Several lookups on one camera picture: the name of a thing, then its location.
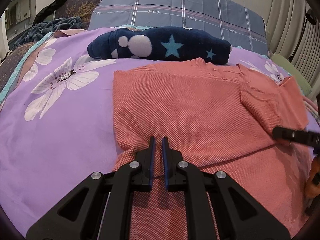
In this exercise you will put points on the beige curtain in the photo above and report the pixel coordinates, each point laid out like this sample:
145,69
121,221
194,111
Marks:
287,15

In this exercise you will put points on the stack of folded clothes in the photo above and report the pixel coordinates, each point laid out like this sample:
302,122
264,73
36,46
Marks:
311,107

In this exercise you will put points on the person's right hand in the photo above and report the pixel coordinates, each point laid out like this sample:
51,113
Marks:
315,177

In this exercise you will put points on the green cushion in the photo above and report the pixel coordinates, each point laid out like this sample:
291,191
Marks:
291,72

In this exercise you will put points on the navy star-print folded garment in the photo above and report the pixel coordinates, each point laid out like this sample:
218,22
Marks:
160,45

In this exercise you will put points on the black garment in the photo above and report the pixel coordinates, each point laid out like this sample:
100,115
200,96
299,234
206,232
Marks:
51,7

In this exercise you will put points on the black floor lamp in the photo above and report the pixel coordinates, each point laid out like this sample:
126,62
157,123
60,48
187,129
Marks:
310,17

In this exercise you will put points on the dark floral pillow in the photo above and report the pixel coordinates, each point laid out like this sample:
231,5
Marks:
80,7

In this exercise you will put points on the grey plaid pillow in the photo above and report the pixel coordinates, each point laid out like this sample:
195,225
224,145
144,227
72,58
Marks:
180,7

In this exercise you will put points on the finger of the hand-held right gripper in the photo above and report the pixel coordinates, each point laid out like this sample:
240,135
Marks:
290,135

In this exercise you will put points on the pink knit sweater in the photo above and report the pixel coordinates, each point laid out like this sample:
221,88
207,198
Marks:
195,115

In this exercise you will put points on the dark blue fleece blanket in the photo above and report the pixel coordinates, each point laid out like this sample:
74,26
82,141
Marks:
50,28

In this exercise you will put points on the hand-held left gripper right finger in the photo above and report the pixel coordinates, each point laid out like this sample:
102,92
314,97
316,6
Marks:
165,160

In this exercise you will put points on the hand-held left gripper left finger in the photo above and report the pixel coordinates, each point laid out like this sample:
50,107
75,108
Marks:
151,160

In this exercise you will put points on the wall mirror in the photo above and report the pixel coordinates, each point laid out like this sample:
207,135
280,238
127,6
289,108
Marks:
21,12

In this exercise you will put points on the dark floral quilt teal trim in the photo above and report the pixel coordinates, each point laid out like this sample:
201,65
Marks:
12,65

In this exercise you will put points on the purple floral bedsheet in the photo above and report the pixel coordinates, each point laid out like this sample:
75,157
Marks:
62,130

